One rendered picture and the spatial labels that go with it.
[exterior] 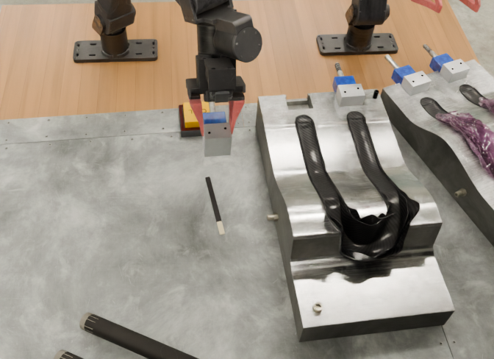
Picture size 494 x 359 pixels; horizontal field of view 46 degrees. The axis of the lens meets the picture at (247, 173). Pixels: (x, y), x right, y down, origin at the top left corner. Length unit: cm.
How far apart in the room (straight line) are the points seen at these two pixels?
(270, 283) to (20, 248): 47
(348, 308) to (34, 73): 90
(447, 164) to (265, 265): 43
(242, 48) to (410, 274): 48
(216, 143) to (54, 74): 52
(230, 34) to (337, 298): 47
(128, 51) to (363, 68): 57
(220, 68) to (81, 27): 69
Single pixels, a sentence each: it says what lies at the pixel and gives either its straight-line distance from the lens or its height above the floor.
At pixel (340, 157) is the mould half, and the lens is 115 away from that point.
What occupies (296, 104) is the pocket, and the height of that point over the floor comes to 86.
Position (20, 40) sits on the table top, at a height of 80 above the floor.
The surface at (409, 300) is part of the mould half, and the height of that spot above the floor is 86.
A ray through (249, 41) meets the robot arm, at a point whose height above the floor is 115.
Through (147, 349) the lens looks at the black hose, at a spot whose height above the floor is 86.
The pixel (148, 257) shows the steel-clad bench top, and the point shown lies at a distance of 110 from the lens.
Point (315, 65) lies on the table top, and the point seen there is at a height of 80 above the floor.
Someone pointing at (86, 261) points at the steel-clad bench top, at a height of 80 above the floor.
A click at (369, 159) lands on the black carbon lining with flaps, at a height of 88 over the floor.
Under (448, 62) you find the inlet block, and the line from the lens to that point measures 145.
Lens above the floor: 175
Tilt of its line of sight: 52 degrees down
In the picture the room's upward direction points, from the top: 4 degrees clockwise
